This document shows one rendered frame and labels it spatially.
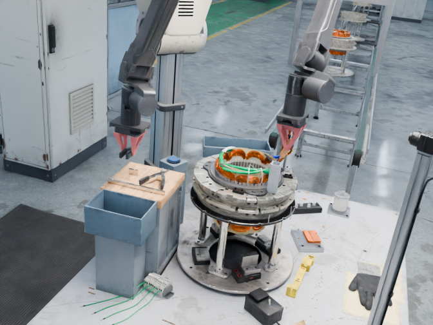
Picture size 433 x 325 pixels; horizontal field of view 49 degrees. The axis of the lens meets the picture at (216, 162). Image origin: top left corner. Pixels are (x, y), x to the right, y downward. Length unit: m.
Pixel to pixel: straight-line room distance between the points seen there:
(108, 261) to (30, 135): 2.39
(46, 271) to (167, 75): 1.49
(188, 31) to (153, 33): 0.47
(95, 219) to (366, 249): 0.99
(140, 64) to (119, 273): 0.58
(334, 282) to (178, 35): 0.97
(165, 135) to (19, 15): 1.90
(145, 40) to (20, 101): 2.47
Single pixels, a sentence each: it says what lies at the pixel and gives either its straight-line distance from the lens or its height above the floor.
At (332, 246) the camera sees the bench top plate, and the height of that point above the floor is 0.78.
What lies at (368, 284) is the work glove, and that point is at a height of 0.80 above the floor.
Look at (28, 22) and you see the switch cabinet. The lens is 3.45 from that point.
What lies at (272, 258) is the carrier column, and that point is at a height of 0.84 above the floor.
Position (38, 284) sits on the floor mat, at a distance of 2.78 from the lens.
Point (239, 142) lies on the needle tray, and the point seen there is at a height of 1.05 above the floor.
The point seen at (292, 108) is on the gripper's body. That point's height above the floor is 1.36.
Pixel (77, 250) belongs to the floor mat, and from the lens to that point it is 2.99.
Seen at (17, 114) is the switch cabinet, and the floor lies 0.49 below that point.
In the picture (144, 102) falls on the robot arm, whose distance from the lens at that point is 1.27.
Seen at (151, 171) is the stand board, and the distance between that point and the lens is 1.52.
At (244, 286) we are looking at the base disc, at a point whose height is 0.80.
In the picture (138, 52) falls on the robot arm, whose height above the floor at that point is 1.46.
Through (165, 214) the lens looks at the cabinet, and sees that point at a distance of 1.46.
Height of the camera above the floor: 1.74
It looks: 25 degrees down
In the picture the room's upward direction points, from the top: 6 degrees clockwise
